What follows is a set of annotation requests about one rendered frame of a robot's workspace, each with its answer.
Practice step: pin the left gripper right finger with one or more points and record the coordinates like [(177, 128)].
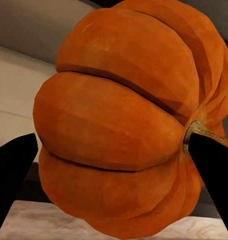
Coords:
[(211, 160)]

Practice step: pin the cabinet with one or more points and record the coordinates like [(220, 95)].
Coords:
[(31, 34)]

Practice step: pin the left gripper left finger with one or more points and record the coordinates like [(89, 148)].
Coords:
[(16, 158)]

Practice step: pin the pumpkin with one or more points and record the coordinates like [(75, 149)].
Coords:
[(134, 82)]

